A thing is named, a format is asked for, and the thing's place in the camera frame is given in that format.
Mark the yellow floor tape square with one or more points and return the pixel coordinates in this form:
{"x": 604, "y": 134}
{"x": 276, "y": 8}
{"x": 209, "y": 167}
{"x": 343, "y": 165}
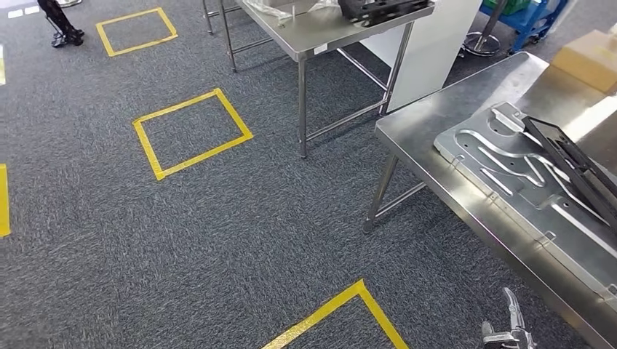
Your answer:
{"x": 207, "y": 154}
{"x": 313, "y": 318}

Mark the brown cardboard box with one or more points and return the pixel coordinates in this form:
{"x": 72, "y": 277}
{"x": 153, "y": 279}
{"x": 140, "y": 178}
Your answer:
{"x": 588, "y": 62}

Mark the green plastic bin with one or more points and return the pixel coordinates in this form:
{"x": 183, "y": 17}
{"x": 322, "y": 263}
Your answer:
{"x": 506, "y": 6}

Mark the blue metal cart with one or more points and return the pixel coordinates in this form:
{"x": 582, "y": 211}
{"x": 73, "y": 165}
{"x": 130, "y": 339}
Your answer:
{"x": 530, "y": 24}

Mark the steel workbench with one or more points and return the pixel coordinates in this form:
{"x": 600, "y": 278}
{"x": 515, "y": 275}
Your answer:
{"x": 434, "y": 120}

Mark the grey stamped metal plate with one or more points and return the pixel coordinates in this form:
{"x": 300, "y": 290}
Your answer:
{"x": 506, "y": 192}

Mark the black plastic panel part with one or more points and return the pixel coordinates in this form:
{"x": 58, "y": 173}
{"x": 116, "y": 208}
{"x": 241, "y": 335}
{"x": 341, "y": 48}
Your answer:
{"x": 385, "y": 9}
{"x": 578, "y": 176}

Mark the clear plastic bag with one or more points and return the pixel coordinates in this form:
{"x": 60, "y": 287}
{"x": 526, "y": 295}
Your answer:
{"x": 289, "y": 7}

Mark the person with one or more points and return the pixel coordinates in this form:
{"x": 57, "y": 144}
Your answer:
{"x": 60, "y": 24}

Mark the chrome stanchion post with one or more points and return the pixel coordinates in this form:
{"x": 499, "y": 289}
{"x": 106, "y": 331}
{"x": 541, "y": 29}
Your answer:
{"x": 482, "y": 46}

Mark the steel table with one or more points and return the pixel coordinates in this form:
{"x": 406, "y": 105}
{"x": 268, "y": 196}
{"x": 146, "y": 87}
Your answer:
{"x": 208, "y": 19}
{"x": 308, "y": 33}

